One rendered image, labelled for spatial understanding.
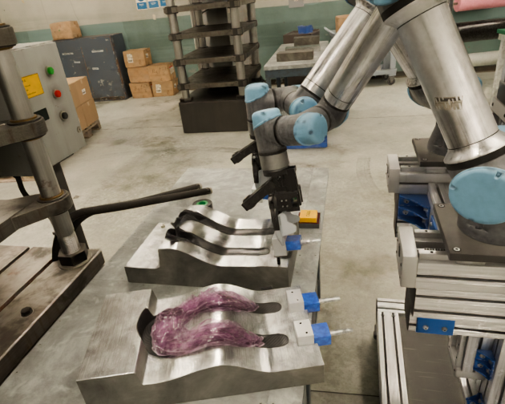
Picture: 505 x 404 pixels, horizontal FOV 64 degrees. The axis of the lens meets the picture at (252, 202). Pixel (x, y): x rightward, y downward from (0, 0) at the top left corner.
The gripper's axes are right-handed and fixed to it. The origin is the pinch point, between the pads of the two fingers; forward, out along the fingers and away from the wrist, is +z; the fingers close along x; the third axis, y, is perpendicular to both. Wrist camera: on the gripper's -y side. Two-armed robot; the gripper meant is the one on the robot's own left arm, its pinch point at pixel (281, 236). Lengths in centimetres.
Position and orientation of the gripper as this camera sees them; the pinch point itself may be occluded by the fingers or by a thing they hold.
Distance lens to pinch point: 114.3
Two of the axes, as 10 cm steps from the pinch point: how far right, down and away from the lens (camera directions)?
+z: 2.0, 9.3, 3.0
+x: 2.3, -3.4, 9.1
